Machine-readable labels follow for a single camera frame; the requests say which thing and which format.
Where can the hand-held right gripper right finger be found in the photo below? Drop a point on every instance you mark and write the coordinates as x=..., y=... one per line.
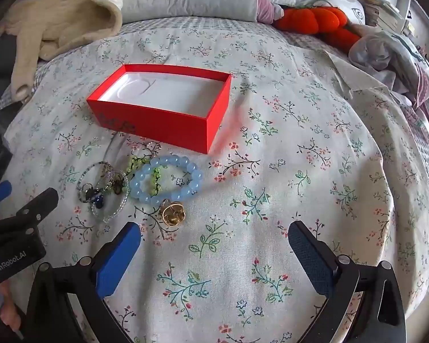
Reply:
x=309, y=260

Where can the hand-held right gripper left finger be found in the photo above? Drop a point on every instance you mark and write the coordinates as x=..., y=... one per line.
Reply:
x=118, y=257

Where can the black hair clip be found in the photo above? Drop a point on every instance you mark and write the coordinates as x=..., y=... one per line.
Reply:
x=93, y=196

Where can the red cardboard box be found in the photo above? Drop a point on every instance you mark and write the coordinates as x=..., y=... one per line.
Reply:
x=157, y=128

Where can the person's left hand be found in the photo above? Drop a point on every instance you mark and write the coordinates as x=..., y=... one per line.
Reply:
x=9, y=311

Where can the floral bedspread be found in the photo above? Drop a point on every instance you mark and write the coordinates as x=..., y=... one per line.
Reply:
x=271, y=185

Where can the beige quilted jacket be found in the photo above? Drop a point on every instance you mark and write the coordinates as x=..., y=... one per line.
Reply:
x=57, y=25

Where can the grey white crumpled clothes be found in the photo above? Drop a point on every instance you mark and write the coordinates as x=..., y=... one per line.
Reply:
x=379, y=50

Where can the orange pumpkin plush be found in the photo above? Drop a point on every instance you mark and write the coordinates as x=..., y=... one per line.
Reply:
x=307, y=19

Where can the stack of books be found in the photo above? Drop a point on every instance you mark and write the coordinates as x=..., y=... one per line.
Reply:
x=382, y=10

